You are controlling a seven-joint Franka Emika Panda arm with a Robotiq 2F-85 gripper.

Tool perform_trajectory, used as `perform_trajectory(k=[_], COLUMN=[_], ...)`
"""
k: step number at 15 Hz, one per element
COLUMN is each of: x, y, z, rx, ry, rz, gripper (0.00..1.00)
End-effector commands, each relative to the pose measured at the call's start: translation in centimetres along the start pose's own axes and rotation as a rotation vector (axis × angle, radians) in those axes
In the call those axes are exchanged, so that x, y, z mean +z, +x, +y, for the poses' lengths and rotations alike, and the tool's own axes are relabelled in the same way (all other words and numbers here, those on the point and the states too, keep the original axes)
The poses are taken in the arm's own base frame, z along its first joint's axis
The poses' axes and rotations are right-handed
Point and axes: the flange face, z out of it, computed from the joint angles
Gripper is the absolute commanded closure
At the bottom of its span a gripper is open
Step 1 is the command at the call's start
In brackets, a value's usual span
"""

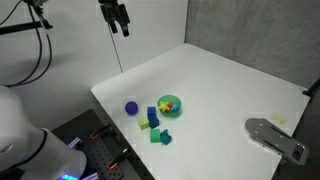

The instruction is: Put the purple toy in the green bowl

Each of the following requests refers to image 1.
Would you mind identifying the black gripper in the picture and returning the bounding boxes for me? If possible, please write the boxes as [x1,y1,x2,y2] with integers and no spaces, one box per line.
[98,0,130,37]

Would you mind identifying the purple ridged toy ball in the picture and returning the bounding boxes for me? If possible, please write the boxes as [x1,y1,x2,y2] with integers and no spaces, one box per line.
[125,101,138,116]

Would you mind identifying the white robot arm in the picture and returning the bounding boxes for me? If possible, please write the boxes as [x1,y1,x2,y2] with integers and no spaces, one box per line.
[0,86,87,180]

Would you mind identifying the royal blue toy block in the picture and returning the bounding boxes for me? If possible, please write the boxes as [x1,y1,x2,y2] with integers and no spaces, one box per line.
[147,107,156,116]

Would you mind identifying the yellow toy in bowl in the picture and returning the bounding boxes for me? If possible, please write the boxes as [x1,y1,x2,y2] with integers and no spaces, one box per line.
[158,102,169,112]

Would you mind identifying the orange toy in bowl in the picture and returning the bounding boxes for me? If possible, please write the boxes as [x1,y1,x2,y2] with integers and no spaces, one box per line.
[167,102,173,111]

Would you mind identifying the green translucent bowl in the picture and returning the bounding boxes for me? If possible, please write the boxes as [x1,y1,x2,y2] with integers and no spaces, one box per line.
[157,95,182,117]

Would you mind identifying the lime green toy cube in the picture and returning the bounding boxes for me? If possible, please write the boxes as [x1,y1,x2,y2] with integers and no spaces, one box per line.
[138,117,149,129]

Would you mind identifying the dark teal toy block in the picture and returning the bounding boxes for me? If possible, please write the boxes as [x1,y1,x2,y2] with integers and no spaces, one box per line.
[148,115,160,128]

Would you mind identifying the teal notched toy block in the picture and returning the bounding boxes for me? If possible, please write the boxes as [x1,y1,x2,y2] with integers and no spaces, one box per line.
[160,129,172,145]

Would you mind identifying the upper red-black toggle clamp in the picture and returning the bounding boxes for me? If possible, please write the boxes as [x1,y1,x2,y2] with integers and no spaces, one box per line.
[90,123,111,140]

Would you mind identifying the red-black toggle clamp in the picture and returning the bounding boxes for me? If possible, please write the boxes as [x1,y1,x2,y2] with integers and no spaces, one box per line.
[90,123,111,140]
[107,148,129,170]

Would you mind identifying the lower red-black toggle clamp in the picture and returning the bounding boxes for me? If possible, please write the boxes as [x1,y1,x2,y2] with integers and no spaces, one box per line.
[107,148,129,170]

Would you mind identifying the grey metal mounting plate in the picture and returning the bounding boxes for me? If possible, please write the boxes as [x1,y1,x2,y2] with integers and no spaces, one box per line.
[244,118,309,165]

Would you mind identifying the yellow sticky note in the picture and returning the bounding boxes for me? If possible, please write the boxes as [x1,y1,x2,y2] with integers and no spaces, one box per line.
[271,113,287,126]

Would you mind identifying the black clamp at table edge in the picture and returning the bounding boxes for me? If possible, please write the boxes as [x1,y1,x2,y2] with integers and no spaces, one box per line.
[302,78,320,99]

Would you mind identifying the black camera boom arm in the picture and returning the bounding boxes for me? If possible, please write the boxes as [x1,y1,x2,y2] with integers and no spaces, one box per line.
[0,0,52,35]

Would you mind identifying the black hanging cables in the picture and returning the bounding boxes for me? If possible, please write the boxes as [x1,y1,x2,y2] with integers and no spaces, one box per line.
[0,0,53,88]

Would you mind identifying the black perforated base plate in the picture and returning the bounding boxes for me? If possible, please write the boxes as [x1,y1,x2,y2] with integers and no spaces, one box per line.
[53,109,155,180]

